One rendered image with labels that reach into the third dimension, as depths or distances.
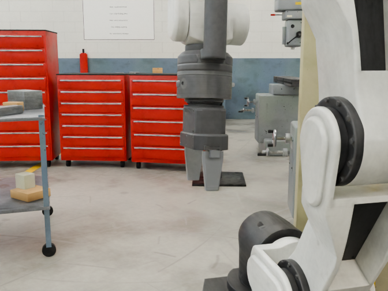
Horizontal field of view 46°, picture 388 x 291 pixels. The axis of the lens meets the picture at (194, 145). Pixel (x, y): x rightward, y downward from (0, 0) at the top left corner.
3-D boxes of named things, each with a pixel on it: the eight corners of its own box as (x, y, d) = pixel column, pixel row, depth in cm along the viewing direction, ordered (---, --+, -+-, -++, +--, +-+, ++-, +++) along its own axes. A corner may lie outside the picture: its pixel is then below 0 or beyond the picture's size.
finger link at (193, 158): (202, 180, 80) (203, 144, 80) (184, 180, 79) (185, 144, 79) (200, 178, 82) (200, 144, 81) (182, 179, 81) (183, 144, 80)
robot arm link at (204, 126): (167, 144, 79) (168, 74, 79) (219, 144, 82) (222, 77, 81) (185, 150, 67) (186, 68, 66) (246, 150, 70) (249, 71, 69)
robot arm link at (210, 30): (171, 74, 77) (172, 5, 76) (232, 77, 80) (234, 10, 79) (187, 68, 66) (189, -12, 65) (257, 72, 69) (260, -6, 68)
